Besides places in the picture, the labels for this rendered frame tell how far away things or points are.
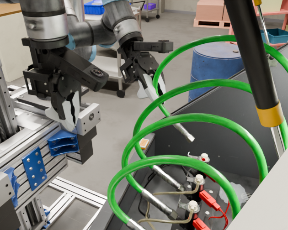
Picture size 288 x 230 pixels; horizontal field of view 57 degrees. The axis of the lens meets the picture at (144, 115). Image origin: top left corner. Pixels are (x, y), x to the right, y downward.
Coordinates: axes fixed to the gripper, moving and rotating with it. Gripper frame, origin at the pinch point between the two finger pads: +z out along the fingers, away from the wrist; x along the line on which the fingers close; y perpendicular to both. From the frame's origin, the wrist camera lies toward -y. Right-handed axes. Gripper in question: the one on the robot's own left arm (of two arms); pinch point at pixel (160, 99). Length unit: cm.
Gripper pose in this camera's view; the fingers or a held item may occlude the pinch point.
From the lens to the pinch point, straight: 73.1
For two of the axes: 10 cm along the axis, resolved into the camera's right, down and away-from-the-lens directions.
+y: -6.1, 3.6, 7.1
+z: 3.6, 9.2, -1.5
